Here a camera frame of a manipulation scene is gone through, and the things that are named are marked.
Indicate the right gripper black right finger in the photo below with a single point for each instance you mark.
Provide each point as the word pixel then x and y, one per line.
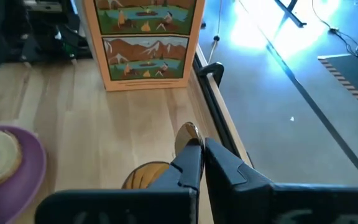
pixel 259 205

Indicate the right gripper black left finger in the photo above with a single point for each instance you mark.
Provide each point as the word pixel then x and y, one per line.
pixel 120 207

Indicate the bagel half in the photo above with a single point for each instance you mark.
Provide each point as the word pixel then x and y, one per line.
pixel 5 155

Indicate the orange cereal box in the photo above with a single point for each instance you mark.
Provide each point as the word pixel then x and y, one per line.
pixel 145 56

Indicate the amber faceted glass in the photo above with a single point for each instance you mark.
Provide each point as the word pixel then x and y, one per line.
pixel 141 177

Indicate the purple plate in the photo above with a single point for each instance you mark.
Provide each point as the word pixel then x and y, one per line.
pixel 30 174

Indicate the hazard striped floor mat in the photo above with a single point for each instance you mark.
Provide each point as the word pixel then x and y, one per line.
pixel 353 74

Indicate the black aluminium table frame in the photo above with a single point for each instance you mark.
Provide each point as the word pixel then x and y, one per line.
pixel 216 109

